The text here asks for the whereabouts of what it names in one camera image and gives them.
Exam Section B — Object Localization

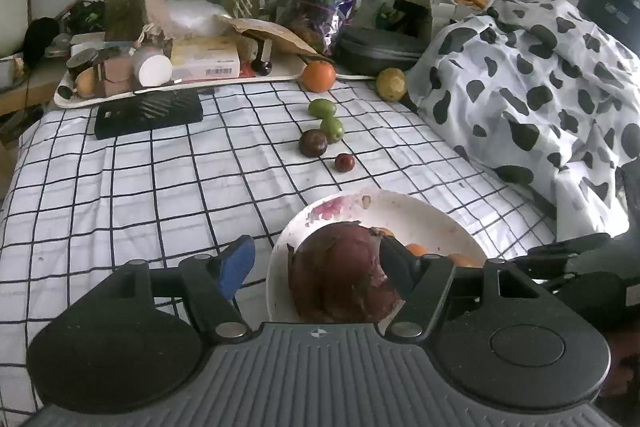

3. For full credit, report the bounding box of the small red fruit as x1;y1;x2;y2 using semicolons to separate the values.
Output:
334;153;356;173

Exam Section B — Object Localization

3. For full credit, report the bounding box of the black flat device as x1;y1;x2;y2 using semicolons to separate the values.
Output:
94;90;203;140

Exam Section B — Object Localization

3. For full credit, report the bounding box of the checkered white tablecloth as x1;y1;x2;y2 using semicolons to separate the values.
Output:
1;81;554;426

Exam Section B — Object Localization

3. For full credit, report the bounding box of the cow print cloth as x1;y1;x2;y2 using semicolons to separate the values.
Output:
407;0;639;239

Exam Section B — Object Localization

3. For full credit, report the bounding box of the red dragon fruit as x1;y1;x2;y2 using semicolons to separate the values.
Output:
288;221;400;323

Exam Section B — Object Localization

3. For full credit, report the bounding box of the white tray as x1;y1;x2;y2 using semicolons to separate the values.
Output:
52;52;381;111

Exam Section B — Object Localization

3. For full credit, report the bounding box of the brown paper envelope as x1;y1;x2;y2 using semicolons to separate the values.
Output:
218;15;319;56

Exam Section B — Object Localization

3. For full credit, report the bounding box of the crumpled brown paper bag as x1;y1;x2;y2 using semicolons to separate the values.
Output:
143;0;174;40

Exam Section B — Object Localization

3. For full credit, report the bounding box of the white cylindrical jar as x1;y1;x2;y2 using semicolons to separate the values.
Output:
132;46;174;88

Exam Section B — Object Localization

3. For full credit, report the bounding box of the black zipper case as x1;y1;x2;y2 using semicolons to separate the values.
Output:
333;26;428;76

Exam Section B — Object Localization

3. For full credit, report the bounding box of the orange fruit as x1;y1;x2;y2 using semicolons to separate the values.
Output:
300;61;336;93

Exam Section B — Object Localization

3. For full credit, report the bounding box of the green fruit near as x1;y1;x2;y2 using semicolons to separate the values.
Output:
320;117;344;144

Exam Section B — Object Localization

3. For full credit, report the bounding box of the white plate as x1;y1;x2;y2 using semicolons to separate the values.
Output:
266;188;486;323

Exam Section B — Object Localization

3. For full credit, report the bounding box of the yellow passion fruit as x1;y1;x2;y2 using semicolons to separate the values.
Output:
375;68;407;102

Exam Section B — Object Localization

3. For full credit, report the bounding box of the yellow cardboard box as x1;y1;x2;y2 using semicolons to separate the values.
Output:
170;37;241;81

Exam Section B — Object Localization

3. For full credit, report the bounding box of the green fruit far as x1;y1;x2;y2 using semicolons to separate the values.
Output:
308;98;336;119

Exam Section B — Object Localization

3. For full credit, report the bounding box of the dark purple passion fruit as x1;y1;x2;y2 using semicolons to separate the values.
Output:
298;129;329;158

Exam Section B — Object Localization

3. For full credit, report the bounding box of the small brown box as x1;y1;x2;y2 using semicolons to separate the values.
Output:
96;56;134;98

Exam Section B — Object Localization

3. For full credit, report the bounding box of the green fruit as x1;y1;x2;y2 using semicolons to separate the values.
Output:
320;117;344;144
308;98;336;119

